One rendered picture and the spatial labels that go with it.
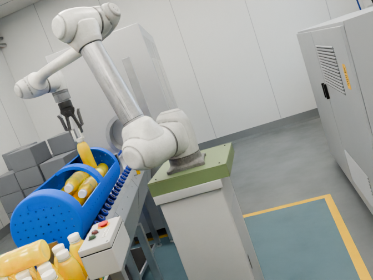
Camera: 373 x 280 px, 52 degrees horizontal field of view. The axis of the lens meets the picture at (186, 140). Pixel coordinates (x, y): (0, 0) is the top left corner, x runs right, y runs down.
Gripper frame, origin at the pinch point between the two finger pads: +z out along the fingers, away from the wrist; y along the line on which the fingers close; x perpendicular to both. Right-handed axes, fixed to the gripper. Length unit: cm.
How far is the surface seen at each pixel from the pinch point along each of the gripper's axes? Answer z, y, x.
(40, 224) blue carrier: 23, 2, 76
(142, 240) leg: 82, -6, -22
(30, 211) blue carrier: 17, 3, 76
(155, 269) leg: 104, -7, -22
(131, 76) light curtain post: -22, -32, -65
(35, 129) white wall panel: -3, 236, -503
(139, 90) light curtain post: -11, -34, -65
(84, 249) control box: 25, -25, 111
